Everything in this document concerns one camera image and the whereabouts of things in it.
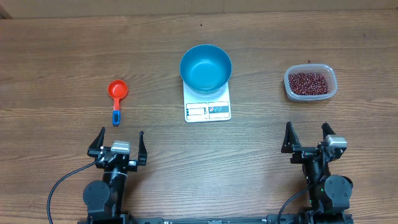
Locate orange measuring scoop blue handle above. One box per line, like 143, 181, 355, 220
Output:
108, 80, 129, 126

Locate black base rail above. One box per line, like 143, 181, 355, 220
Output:
131, 214, 300, 224

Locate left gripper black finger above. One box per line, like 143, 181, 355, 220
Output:
88, 127, 106, 151
137, 131, 147, 166

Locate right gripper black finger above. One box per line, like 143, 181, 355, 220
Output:
322, 123, 335, 139
281, 121, 301, 153

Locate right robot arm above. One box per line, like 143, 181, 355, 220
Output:
277, 121, 353, 223

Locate clear plastic bean container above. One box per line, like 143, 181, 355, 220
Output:
284, 64, 338, 102

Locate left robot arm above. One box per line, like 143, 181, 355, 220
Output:
83, 128, 147, 224

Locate blue metal bowl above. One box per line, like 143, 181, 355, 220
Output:
179, 44, 233, 94

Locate white digital kitchen scale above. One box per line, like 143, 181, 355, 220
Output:
183, 82, 231, 123

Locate red beans in container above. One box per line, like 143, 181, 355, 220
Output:
288, 73, 329, 95

